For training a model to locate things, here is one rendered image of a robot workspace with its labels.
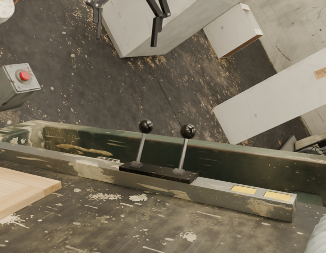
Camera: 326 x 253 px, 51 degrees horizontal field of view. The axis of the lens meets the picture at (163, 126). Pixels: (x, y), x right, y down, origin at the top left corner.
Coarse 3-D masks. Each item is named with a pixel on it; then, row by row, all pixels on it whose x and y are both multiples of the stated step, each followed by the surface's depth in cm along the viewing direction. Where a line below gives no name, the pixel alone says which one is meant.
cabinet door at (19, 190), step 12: (0, 168) 97; (0, 180) 89; (12, 180) 88; (24, 180) 88; (36, 180) 88; (48, 180) 88; (0, 192) 82; (12, 192) 81; (24, 192) 81; (36, 192) 81; (48, 192) 84; (0, 204) 75; (12, 204) 75; (24, 204) 78; (0, 216) 73
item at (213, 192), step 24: (0, 144) 113; (48, 168) 100; (72, 168) 95; (96, 168) 91; (168, 192) 81; (192, 192) 78; (216, 192) 75; (240, 192) 73; (264, 192) 73; (288, 216) 68
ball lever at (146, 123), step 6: (144, 120) 88; (138, 126) 89; (144, 126) 88; (150, 126) 88; (144, 132) 88; (144, 138) 88; (138, 150) 88; (138, 156) 87; (132, 162) 87; (138, 162) 87
